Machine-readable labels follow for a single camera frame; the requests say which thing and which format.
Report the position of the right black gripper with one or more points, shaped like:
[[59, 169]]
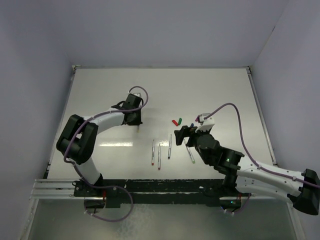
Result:
[[185, 132]]

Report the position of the pink pen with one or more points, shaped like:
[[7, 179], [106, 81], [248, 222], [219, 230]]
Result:
[[159, 158]]

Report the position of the aluminium extrusion rail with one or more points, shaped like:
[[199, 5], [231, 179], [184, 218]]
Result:
[[52, 189]]

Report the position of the red pen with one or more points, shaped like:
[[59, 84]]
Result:
[[153, 153]]

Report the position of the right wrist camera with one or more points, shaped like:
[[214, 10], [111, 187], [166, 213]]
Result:
[[206, 122]]

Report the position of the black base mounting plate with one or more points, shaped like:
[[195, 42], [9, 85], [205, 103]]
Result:
[[208, 192]]

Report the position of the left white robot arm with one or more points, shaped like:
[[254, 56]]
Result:
[[78, 138]]

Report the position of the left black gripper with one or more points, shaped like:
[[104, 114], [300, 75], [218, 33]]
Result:
[[137, 122]]

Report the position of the blue pen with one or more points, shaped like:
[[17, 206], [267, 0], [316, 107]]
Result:
[[169, 146]]

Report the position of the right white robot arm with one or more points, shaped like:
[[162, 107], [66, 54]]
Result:
[[301, 189]]

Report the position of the green pen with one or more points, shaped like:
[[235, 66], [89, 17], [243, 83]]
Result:
[[189, 152]]

